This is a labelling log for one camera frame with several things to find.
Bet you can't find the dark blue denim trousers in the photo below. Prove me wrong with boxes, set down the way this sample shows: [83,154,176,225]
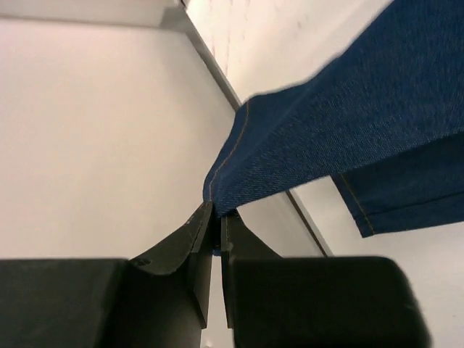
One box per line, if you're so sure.
[202,1,463,238]

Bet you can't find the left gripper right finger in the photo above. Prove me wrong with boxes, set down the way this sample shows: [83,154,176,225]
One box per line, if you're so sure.
[220,213,432,347]

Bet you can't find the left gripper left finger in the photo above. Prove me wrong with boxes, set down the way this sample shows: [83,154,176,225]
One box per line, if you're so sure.
[1,203,213,347]

